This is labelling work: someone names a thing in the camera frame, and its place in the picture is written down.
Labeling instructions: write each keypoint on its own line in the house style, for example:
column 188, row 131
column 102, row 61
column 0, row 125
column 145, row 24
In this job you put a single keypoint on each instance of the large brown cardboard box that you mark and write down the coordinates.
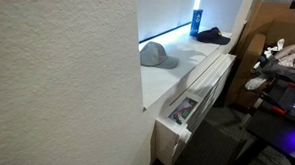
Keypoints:
column 275, row 20

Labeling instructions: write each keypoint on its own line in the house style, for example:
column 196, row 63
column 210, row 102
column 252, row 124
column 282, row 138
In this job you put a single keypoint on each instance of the blue tennis ball can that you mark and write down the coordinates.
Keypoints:
column 196, row 22

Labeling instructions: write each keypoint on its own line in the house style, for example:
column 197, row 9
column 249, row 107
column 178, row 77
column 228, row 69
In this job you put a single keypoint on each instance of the white crumpled paper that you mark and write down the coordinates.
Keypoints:
column 274, row 47

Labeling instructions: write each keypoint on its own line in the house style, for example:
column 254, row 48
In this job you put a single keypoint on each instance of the white crumpled cloth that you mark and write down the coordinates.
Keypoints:
column 255, row 83

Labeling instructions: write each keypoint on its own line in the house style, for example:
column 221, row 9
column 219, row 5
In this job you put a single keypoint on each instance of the grey clothing pile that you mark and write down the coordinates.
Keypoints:
column 291, row 57

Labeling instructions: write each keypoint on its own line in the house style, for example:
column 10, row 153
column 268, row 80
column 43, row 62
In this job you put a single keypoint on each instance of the navy Cal baseball cap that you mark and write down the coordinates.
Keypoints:
column 212, row 36

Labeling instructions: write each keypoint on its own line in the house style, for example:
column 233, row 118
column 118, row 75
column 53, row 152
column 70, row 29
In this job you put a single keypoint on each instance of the photo card with white border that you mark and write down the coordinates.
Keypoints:
column 183, row 110

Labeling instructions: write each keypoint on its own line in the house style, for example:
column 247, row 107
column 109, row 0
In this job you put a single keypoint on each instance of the orange black bar clamp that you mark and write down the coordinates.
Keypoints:
column 293, row 85
column 278, row 110

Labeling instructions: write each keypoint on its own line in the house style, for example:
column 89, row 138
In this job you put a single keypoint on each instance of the black perforated robot table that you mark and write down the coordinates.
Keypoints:
column 283, row 126

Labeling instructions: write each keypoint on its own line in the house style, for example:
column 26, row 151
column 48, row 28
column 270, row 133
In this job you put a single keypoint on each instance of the grey baseball cap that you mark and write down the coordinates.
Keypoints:
column 154, row 55

